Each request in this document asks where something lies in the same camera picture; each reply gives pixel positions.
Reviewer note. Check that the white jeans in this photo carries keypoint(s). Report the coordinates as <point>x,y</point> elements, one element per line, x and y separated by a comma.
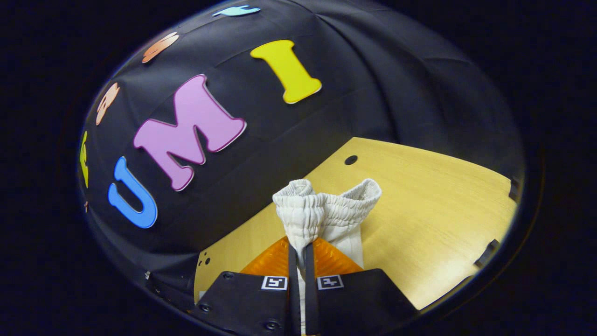
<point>308,210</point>

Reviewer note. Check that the black table edge clamp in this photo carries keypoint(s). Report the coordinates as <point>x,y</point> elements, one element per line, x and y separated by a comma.
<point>486,253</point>
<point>515,189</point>

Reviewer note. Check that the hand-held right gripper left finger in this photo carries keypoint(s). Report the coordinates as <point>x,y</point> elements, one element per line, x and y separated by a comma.
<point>247,303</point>

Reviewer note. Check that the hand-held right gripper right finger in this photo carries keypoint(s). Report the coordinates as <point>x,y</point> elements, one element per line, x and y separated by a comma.
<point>364,303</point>

